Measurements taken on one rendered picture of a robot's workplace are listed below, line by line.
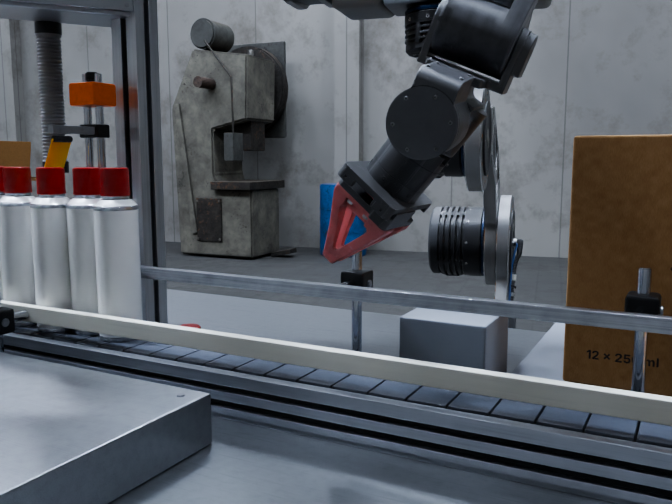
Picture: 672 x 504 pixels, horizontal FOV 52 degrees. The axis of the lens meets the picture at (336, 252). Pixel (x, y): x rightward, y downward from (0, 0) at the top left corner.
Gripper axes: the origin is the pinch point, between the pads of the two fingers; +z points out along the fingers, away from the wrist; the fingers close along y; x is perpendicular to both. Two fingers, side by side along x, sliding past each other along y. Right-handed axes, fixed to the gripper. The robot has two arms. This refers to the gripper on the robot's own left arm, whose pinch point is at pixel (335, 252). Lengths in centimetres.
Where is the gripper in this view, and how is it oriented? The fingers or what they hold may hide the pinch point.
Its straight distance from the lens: 68.8
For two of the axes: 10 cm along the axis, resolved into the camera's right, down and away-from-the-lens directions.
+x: 6.8, 6.9, -2.6
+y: -4.6, 1.3, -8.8
